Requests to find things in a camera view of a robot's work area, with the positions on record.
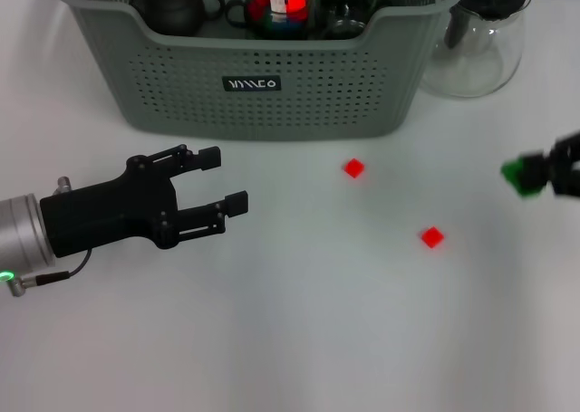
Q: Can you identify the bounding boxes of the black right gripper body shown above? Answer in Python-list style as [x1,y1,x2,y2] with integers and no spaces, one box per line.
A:
[549,132,580,196]

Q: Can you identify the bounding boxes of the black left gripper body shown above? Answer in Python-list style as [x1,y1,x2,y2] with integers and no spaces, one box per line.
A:
[38,155,181,258]

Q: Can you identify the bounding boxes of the green notched toy brick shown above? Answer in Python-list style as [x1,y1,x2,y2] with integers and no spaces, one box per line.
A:
[500,155,545,200]

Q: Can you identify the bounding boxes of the small red square brick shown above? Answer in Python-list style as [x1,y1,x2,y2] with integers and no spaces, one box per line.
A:
[420,225,445,249]
[343,158,367,178]

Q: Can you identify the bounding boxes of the glass teacup black holder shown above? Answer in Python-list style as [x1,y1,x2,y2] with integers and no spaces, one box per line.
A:
[314,0,378,28]
[225,0,316,41]
[324,17,369,41]

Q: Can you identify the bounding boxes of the dark red long brick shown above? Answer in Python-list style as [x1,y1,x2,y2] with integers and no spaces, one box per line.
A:
[247,0,285,22]

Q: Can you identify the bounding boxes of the grey-green perforated storage bin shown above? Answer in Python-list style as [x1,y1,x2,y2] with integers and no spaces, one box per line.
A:
[48,0,468,141]

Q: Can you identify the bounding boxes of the round glass pitcher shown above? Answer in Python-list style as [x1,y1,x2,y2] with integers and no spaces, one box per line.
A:
[419,0,534,99]

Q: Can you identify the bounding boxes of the dark clay teapot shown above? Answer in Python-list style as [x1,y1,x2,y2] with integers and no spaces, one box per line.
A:
[130,0,226,36]

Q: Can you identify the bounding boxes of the thin left gripper cable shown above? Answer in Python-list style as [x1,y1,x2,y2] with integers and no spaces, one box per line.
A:
[8,247,95,298]

